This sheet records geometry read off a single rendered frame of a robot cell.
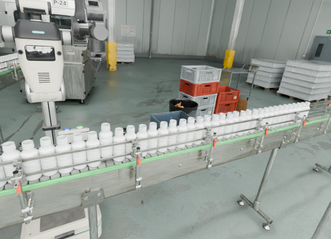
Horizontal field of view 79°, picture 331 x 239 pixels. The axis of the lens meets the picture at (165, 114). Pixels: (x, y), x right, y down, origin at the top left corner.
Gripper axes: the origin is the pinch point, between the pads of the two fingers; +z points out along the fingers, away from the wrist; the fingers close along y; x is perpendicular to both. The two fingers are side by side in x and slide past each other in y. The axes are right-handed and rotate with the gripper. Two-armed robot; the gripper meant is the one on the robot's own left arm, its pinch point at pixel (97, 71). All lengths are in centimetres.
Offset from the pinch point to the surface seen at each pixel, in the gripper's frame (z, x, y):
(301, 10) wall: -188, -1023, 552
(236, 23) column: -102, -761, 683
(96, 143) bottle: 28.0, 4.3, -17.6
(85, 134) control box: 30.5, 7.0, -2.6
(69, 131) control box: 28.4, 14.0, -1.9
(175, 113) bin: 46, -74, 46
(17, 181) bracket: 33, 32, -27
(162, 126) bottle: 25.1, -28.9, -16.0
